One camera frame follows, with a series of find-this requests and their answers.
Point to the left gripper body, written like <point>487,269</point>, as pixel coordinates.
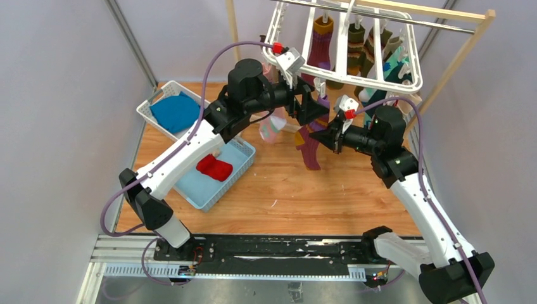
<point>294,105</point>

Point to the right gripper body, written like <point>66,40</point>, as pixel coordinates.
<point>347,139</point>

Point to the purple striped sock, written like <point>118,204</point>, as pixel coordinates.
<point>307,145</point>

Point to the pink patterned sock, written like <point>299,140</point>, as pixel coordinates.
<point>271,126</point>

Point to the red and cream sock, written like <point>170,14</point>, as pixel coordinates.
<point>214,168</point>

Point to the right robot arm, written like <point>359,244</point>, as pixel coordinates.
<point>449,269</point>

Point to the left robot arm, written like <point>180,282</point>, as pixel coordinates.
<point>247,92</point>

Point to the maroon striped sock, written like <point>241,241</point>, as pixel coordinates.
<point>321,38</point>

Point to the olive striped sock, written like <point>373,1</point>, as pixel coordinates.
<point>360,52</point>

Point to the teal and white sock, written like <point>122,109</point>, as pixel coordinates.
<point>392,66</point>

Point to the blue cloth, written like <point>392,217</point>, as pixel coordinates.
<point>176,113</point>

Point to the white plastic basket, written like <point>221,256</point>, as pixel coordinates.
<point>171,88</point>

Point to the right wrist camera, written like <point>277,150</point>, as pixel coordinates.
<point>346,109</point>

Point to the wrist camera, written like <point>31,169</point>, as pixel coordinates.
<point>288,64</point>
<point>346,109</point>

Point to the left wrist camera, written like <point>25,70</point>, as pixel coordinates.
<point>288,64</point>

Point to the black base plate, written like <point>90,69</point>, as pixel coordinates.
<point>339,258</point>

